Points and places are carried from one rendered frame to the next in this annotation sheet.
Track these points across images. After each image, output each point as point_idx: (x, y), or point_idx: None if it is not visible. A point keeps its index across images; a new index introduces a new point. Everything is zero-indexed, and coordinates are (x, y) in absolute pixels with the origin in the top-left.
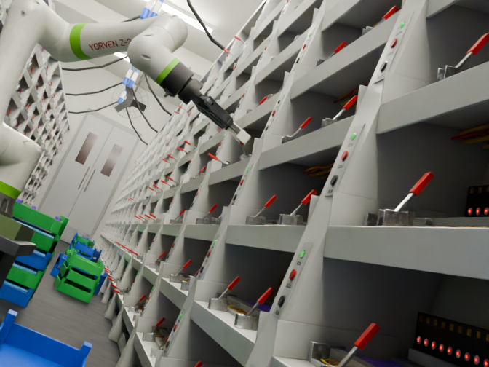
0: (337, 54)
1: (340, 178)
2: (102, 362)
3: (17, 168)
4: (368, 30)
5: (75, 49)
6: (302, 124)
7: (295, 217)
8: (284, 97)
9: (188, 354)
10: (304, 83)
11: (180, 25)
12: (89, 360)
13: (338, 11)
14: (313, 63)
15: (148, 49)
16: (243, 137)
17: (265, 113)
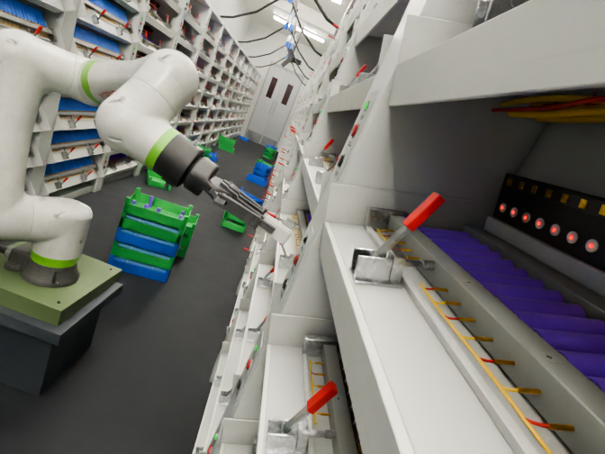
0: (392, 439)
1: None
2: (203, 360)
3: (58, 242)
4: None
5: (92, 98)
6: (313, 395)
7: None
8: (311, 242)
9: None
10: (330, 273)
11: (176, 72)
12: (188, 368)
13: (430, 79)
14: (367, 178)
15: (113, 127)
16: (280, 236)
17: (309, 205)
